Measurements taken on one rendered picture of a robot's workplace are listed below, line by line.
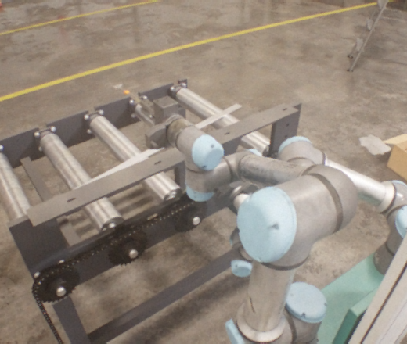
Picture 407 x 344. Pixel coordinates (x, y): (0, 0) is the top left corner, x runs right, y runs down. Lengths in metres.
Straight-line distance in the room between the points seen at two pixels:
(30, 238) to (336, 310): 1.01
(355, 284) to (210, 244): 1.44
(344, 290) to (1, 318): 1.95
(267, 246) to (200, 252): 1.97
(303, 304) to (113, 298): 1.60
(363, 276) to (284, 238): 0.82
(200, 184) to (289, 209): 0.41
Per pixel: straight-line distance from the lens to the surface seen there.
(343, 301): 1.32
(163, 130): 0.97
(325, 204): 0.64
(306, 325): 1.01
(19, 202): 1.75
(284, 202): 0.61
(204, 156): 0.89
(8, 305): 2.60
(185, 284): 2.01
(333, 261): 2.66
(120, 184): 1.29
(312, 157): 1.21
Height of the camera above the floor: 1.98
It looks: 38 degrees down
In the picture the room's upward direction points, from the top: straight up
